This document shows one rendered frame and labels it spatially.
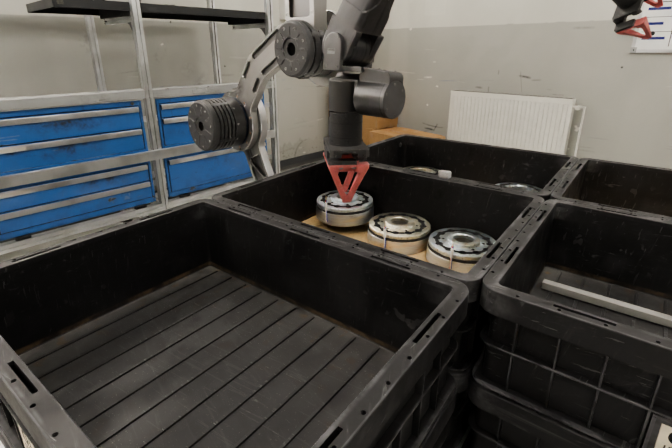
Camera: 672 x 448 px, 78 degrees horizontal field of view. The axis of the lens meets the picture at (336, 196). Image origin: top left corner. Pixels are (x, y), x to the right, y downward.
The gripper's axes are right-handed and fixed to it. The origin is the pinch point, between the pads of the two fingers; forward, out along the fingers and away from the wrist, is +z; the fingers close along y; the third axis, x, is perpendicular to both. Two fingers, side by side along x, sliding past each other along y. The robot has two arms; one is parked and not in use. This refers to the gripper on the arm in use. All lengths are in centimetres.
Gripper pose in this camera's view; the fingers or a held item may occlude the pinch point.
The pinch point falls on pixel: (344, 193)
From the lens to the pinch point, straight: 73.7
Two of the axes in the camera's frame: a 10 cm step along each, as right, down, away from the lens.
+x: -9.9, 0.4, -1.3
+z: -0.1, 9.4, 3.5
